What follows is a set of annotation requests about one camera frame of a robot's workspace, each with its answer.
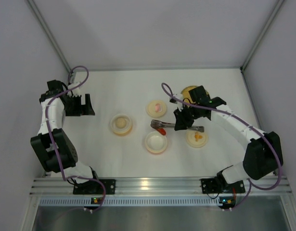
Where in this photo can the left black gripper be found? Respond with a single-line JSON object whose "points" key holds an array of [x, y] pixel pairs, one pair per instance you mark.
{"points": [[75, 106]]}

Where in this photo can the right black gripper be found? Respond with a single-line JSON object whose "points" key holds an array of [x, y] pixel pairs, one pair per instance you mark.
{"points": [[184, 117]]}

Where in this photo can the cream lid orange decoration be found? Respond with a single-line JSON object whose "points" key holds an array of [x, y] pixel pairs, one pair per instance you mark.
{"points": [[196, 139]]}

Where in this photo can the red sausage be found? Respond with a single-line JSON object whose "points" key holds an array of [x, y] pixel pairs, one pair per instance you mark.
{"points": [[161, 131]]}

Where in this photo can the cream lid pink decoration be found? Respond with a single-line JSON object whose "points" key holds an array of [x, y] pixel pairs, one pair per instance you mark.
{"points": [[156, 108]]}

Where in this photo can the metal food tongs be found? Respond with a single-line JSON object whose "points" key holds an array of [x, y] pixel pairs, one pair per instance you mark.
{"points": [[157, 124]]}

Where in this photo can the white steamed bun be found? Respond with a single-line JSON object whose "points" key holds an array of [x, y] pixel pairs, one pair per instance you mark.
{"points": [[121, 122]]}

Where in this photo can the yellow lunch box bowl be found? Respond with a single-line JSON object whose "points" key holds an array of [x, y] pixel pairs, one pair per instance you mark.
{"points": [[121, 132]]}

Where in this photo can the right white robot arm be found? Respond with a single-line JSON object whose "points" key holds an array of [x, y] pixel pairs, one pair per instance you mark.
{"points": [[263, 152]]}

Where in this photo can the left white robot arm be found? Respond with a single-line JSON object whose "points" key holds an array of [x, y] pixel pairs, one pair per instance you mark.
{"points": [[51, 145]]}

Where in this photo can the pink lunch box bowl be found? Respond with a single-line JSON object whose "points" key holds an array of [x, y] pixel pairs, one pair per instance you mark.
{"points": [[155, 143]]}

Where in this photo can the round woven bamboo plate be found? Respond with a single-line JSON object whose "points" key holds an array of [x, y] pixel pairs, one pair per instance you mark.
{"points": [[185, 92]]}

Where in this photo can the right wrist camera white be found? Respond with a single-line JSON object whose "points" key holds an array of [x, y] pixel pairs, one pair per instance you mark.
{"points": [[175, 99]]}

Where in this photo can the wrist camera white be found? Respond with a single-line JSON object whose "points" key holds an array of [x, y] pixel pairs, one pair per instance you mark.
{"points": [[76, 89], [175, 99]]}

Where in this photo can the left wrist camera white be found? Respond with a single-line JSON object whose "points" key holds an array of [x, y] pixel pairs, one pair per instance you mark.
{"points": [[76, 89]]}

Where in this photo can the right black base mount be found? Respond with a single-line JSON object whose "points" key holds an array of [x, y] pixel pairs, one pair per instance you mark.
{"points": [[215, 186]]}

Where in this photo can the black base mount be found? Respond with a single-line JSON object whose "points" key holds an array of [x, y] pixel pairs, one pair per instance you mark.
{"points": [[215, 186], [92, 187]]}

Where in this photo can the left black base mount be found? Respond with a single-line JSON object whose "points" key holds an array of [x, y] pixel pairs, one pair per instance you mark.
{"points": [[92, 187]]}

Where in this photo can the slotted grey cable duct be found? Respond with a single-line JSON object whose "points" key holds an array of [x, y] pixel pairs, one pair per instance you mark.
{"points": [[93, 201]]}

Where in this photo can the aluminium mounting rail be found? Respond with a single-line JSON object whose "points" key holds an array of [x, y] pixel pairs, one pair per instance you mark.
{"points": [[180, 186]]}

